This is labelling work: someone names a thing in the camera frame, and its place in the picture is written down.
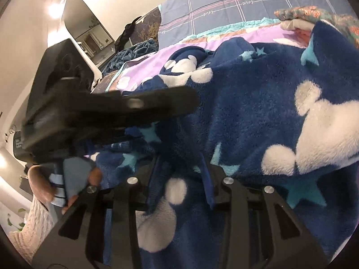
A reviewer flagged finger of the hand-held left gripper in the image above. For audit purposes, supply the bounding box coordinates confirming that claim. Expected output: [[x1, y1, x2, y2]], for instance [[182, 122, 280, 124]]
[[120, 86, 199, 130], [94, 130, 162, 154]]

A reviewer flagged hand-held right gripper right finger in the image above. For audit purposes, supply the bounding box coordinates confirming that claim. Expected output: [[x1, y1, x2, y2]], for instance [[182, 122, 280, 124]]
[[200, 152, 329, 269]]

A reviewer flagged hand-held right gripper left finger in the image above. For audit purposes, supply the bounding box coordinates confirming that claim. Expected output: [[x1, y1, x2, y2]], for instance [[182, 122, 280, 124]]
[[31, 156, 169, 269]]

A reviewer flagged blue star fleece garment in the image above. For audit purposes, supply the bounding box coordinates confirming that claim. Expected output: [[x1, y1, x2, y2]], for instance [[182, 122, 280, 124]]
[[90, 20, 359, 269]]

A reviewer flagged person's left forearm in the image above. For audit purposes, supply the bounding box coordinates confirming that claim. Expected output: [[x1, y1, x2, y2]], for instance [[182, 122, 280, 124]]
[[8, 195, 54, 262]]

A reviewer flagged person's left hand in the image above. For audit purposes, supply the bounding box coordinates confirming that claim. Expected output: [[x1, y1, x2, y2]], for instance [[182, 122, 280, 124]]
[[27, 157, 104, 215]]

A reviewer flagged teal fleece blanket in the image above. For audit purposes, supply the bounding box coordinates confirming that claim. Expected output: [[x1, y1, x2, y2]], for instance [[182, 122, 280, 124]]
[[102, 39, 159, 75]]

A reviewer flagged purple floral bedsheet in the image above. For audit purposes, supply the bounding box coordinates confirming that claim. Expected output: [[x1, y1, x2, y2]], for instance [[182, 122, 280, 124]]
[[112, 20, 312, 93]]

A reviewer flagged black bag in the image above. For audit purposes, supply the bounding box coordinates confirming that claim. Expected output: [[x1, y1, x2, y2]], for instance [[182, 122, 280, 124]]
[[114, 16, 143, 52]]

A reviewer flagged dark floral pillow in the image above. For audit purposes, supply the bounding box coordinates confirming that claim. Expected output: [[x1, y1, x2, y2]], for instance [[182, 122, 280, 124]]
[[130, 5, 164, 46]]

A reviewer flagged white framed mirror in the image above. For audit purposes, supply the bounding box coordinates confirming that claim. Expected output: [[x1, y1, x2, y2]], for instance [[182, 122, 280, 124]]
[[62, 0, 116, 79]]

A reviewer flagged blue plaid quilt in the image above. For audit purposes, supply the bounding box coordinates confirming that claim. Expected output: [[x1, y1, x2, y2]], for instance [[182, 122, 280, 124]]
[[158, 0, 346, 39]]

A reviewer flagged green potted plant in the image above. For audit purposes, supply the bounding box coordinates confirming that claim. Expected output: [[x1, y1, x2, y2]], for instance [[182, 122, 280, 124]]
[[5, 207, 27, 232]]

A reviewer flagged red folded cloth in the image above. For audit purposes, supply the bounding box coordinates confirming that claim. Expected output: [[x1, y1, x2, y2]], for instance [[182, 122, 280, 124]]
[[294, 28, 315, 46]]

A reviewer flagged floral folded cloth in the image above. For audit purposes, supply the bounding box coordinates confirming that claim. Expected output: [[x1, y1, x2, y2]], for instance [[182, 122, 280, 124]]
[[274, 6, 359, 49]]

